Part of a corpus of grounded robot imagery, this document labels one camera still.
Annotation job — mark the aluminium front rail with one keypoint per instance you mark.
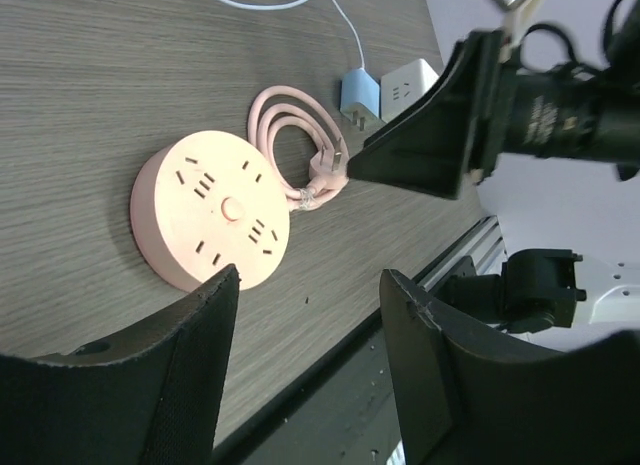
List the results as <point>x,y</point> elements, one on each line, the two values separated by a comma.
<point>483,243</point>

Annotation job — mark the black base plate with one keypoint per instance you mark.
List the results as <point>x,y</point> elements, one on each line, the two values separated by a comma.
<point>340,411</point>

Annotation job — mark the white cube adapter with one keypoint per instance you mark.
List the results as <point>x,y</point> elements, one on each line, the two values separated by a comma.
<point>403,86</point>

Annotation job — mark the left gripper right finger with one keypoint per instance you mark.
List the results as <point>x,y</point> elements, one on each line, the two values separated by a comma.
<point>468,394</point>

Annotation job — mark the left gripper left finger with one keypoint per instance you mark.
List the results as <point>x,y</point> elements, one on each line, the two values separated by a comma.
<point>148,394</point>

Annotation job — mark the pink round socket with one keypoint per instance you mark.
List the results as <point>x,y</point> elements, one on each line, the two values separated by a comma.
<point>214,199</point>

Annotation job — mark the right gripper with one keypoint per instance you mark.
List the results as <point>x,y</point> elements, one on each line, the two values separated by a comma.
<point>571,111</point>

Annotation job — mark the blue USB charger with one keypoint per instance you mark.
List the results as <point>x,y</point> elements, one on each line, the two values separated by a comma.
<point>360,98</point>

